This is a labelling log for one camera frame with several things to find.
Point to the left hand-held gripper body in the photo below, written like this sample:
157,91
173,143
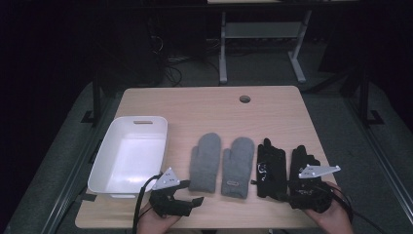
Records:
168,203

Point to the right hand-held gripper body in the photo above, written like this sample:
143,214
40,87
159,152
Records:
310,198

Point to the black glove with white print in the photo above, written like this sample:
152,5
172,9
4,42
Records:
271,169
300,159

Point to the grey knit mitten with patch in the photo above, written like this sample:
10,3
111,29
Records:
238,165

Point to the white plastic bin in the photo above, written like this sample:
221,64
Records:
133,156

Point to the person's left hand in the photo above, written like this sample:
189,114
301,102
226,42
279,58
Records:
152,224

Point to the person's right hand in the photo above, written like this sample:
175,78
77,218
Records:
334,221

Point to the black tape strip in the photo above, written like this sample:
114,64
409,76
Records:
87,196

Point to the black metal stand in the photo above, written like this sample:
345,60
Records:
365,97
96,97

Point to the white metal table frame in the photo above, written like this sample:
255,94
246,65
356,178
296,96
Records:
259,31

